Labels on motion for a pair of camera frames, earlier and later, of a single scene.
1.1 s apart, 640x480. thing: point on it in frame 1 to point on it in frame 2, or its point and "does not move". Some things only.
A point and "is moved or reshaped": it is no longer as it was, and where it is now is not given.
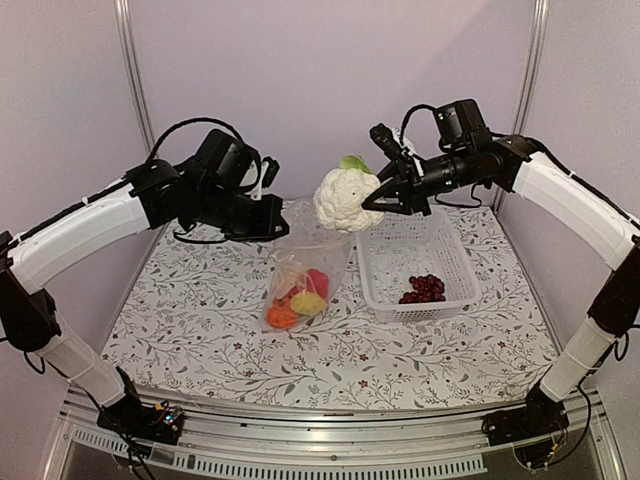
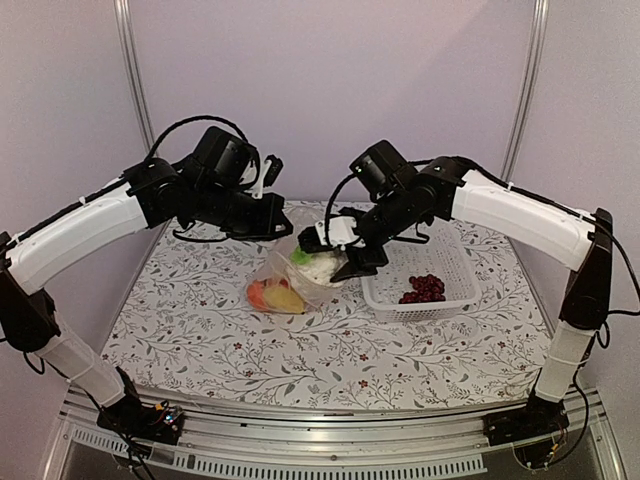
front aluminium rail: (371, 445) does not move
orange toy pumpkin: (281, 316) to (255, 294)
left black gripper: (267, 227) does not move
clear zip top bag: (309, 261) is moved or reshaped
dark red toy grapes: (426, 288) does not move
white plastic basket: (406, 245) does not move
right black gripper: (410, 191) to (366, 261)
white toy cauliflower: (340, 193) to (318, 268)
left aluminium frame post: (133, 53) does not move
